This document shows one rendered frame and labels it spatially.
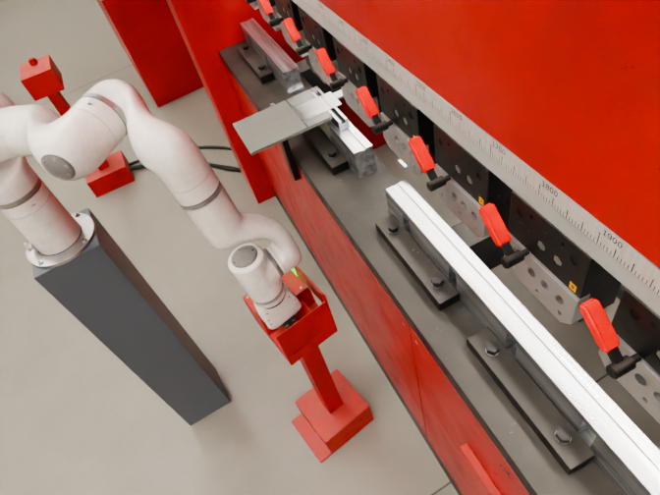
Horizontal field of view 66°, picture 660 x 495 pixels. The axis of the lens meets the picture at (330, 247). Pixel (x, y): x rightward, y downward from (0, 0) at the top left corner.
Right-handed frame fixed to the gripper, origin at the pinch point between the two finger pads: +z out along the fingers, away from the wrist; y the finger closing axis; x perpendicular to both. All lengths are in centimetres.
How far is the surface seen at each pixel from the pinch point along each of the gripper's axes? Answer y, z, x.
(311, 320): -4.6, -2.5, 5.0
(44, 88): 18, 1, -213
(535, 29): -34, -81, 46
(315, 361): 0.0, 27.1, -2.0
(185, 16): -45, -27, -130
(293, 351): 3.8, 3.0, 5.0
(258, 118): -32, -22, -52
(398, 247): -31.4, -13.0, 11.2
